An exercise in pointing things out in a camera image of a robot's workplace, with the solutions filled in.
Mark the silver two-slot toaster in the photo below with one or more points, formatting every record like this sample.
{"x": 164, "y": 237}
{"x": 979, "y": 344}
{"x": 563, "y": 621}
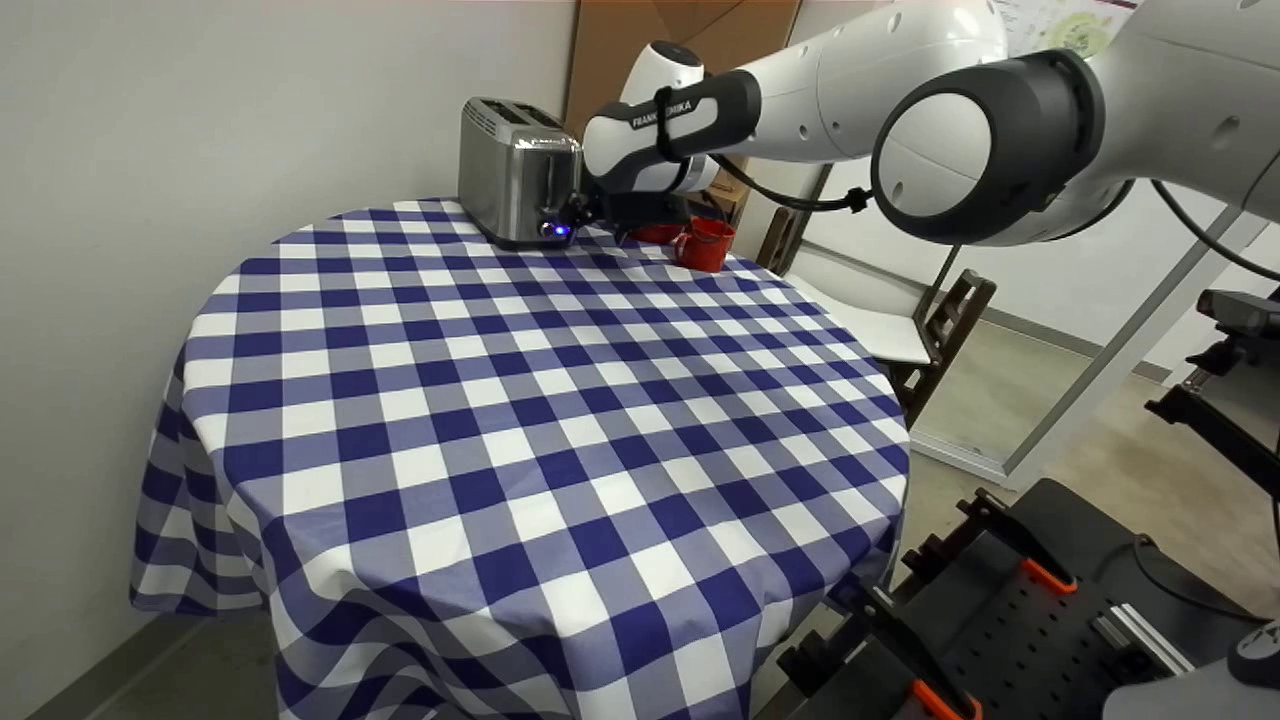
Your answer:
{"x": 516, "y": 175}

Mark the black equipment stand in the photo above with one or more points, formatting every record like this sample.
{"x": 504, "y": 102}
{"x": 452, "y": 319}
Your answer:
{"x": 1234, "y": 390}

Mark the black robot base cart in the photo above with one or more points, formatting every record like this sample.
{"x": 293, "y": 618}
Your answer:
{"x": 1037, "y": 610}

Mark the red bowl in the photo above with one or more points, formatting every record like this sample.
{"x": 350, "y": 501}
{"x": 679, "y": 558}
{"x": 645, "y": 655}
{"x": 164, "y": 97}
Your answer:
{"x": 663, "y": 234}

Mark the blue white checkered tablecloth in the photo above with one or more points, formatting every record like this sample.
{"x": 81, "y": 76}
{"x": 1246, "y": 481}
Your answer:
{"x": 536, "y": 486}

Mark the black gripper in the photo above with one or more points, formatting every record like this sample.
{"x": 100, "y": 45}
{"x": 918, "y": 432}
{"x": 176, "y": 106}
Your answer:
{"x": 628, "y": 212}

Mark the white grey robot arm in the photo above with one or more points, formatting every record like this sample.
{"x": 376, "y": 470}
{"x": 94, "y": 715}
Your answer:
{"x": 846, "y": 92}

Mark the white folding chair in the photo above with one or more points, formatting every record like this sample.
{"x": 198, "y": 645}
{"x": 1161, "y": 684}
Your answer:
{"x": 913, "y": 351}

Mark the red mug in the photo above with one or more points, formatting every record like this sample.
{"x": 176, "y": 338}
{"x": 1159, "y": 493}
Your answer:
{"x": 707, "y": 242}

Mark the white poster board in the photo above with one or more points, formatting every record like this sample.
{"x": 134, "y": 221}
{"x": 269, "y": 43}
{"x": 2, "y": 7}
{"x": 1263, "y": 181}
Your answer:
{"x": 1107, "y": 264}

